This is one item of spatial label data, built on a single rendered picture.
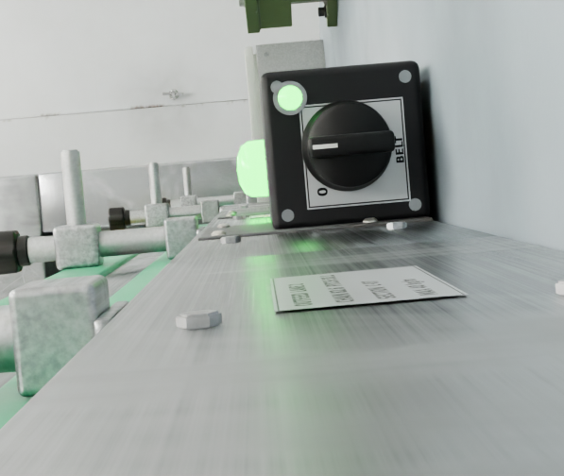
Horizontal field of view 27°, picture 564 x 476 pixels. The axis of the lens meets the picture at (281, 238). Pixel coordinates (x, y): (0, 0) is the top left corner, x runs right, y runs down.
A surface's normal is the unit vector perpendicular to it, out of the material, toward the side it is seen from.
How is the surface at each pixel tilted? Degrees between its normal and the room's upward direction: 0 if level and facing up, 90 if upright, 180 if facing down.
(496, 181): 0
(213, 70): 90
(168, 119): 90
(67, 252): 90
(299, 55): 90
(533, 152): 0
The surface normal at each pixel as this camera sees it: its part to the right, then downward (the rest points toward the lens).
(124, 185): 0.02, 0.05
